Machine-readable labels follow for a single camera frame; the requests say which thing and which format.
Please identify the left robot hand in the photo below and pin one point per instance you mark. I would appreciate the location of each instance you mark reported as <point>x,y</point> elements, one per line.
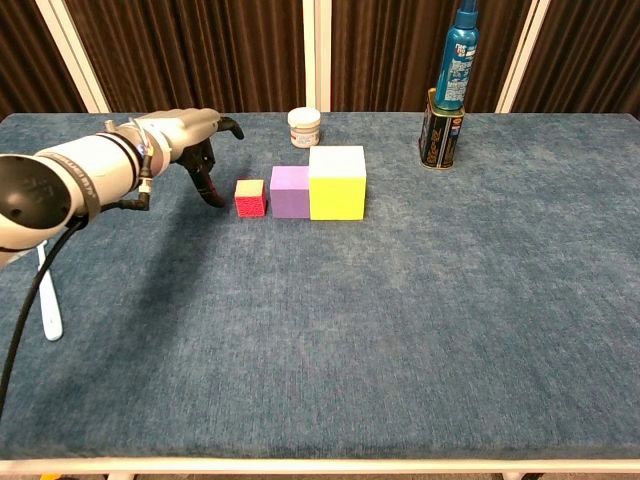
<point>185,132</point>

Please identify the small red cube orange top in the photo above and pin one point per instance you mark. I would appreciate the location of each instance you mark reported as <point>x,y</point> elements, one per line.
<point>250,202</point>

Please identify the medium purple cube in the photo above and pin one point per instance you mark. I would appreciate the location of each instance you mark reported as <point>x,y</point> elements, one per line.
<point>290,195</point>

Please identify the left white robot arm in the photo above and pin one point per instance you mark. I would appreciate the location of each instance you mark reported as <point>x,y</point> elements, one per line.
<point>90,162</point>

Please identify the brown pleated partition panel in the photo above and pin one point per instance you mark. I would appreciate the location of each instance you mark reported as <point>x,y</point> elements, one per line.
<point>395,50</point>
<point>200,50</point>
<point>30,55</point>
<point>585,55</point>

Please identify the white round jar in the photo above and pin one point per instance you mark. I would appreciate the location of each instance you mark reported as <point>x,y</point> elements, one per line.
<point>304,127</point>

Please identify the white and yellow block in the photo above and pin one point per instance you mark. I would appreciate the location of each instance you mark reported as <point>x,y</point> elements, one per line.
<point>337,192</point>

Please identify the light blue toothbrush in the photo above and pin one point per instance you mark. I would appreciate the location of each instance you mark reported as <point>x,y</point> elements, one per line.
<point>51,310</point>

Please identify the dark tin can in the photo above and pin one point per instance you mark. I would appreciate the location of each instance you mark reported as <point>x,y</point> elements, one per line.
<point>440,140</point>

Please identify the blue fabric table cover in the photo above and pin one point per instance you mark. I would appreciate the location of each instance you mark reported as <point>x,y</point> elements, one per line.
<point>400,310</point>

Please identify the blue spray bottle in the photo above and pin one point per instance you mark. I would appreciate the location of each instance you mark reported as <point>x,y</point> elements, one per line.
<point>457,55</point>

